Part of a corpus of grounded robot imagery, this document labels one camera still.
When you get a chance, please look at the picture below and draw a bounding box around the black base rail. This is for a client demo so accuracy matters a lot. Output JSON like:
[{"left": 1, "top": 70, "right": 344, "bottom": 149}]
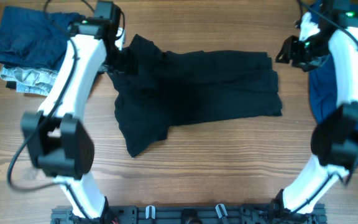
[{"left": 50, "top": 203, "right": 328, "bottom": 224}]

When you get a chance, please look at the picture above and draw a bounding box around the folded navy blue garment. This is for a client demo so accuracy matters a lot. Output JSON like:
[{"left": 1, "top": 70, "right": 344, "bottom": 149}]
[{"left": 0, "top": 6, "right": 84, "bottom": 71}]

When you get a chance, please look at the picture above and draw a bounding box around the folded black garment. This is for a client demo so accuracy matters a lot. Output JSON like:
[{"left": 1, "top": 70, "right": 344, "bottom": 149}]
[{"left": 6, "top": 72, "right": 103, "bottom": 90}]

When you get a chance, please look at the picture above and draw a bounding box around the blue shirt unfolded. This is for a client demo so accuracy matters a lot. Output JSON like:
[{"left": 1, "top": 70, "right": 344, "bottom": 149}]
[{"left": 308, "top": 1, "right": 358, "bottom": 123}]

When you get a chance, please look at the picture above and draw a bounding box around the right black cable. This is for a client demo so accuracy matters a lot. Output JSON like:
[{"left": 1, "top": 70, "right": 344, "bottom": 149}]
[{"left": 295, "top": 0, "right": 358, "bottom": 218}]

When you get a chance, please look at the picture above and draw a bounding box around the folded light grey garment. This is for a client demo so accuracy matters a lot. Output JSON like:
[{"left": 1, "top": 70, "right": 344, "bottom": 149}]
[{"left": 0, "top": 65, "right": 58, "bottom": 96}]

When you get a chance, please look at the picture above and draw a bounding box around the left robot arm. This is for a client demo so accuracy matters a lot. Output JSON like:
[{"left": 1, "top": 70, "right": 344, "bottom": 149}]
[{"left": 20, "top": 1, "right": 129, "bottom": 223}]

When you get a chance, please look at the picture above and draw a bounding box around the black cable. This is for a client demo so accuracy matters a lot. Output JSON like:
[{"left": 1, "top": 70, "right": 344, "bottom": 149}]
[
  {"left": 295, "top": 0, "right": 358, "bottom": 218},
  {"left": 6, "top": 0, "right": 126, "bottom": 224}
]

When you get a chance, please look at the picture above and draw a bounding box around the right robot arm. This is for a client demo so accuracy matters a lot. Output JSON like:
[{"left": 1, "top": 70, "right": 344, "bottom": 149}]
[{"left": 267, "top": 1, "right": 358, "bottom": 223}]

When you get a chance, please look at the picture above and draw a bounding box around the black polo shirt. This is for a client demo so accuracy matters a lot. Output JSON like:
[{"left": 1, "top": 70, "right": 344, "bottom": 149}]
[{"left": 109, "top": 35, "right": 282, "bottom": 157}]

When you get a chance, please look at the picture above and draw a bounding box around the left black cable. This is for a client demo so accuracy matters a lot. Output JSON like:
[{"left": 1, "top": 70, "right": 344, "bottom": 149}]
[{"left": 6, "top": 0, "right": 126, "bottom": 224}]

